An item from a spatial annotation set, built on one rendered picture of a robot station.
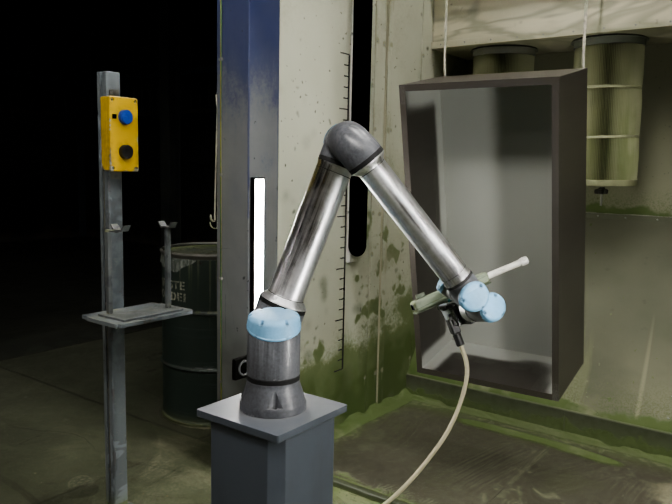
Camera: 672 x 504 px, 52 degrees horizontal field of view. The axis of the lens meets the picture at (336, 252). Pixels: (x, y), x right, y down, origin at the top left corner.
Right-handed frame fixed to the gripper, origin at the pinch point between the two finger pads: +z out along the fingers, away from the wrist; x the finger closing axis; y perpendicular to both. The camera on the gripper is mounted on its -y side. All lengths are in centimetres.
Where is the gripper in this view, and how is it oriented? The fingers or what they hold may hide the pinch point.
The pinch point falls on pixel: (444, 303)
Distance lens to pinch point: 250.6
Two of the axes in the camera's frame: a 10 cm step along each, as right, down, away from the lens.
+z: -2.5, 0.9, 9.6
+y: 3.7, 9.3, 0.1
